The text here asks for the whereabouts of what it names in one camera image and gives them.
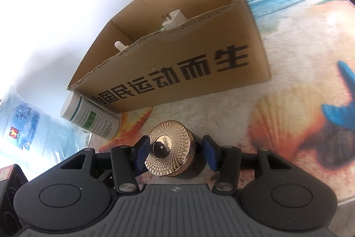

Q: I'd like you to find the brown cardboard box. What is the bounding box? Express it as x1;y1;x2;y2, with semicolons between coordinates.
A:
67;0;272;115

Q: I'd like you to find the blue printed plastic bag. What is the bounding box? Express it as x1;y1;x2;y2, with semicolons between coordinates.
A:
0;84;93;169

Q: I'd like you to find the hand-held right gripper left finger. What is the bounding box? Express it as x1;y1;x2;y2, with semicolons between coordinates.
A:
59;135;151;193

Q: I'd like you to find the small white cylinder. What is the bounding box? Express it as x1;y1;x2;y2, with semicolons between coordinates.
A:
114;41;131;52

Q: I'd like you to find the white bottle with green label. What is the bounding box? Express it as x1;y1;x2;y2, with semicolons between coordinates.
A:
60;93;120;140

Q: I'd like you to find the white plug adapter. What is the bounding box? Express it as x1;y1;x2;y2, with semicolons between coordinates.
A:
160;10;192;31

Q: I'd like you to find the gold round patterned tin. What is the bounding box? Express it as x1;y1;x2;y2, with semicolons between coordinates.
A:
141;120;196;177

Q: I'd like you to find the black box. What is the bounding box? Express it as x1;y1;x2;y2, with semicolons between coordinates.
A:
0;164;29;235

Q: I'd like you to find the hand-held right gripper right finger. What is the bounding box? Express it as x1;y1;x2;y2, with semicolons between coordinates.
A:
202;135;289;191

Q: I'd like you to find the beach-print table mat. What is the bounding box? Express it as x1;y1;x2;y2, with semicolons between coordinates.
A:
91;0;355;211

